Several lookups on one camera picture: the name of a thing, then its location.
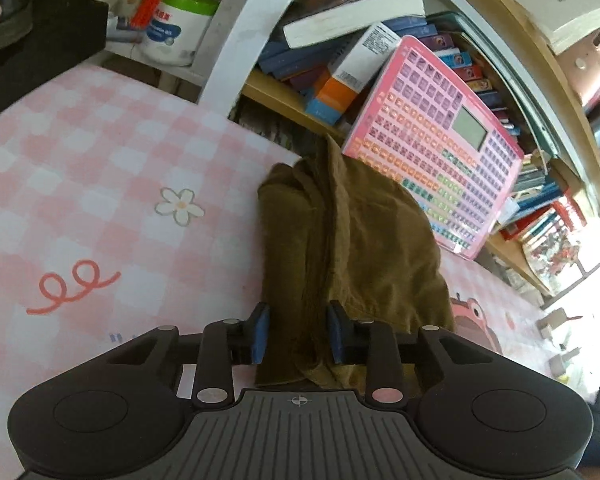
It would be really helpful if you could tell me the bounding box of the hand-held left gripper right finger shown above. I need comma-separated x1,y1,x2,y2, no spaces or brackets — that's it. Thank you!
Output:
326,299,496,407

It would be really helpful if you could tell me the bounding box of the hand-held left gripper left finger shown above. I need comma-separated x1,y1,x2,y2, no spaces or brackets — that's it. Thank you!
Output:
102,301,272,409

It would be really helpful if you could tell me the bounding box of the olive brown corduroy garment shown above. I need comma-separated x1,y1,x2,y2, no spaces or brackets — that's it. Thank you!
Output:
255,135,456,391

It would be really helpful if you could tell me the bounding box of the pink toy learning keyboard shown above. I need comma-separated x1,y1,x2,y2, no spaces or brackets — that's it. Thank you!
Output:
341,35,526,262

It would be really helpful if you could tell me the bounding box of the colourful picture board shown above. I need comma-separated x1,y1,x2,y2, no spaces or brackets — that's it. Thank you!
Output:
520,210,600,286

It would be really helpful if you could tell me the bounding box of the pink checked cartoon tablecloth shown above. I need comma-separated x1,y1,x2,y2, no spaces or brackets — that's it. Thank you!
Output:
0,62,596,480

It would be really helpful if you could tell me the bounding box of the stack of thin picture books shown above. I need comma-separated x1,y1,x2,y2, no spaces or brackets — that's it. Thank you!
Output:
497,150,588,243

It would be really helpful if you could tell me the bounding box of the white and orange carton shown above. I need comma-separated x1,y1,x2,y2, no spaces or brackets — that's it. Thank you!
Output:
306,22,402,127

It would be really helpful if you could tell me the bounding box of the row of blue books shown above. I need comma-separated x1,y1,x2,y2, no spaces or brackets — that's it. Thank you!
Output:
257,12,523,136

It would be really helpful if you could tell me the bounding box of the white jar with green rim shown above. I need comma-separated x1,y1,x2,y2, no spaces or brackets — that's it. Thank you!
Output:
139,0,221,67

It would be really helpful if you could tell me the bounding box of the white shelving unit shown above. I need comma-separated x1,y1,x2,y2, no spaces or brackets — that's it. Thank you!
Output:
197,0,321,121

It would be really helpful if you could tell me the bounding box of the thick white paperback book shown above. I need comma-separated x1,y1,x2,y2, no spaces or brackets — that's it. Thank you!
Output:
282,0,427,50

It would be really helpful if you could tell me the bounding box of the black box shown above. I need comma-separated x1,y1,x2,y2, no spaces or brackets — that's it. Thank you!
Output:
0,0,111,131

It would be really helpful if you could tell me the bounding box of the pink plastic case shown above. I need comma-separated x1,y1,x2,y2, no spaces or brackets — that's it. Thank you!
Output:
555,22,600,106

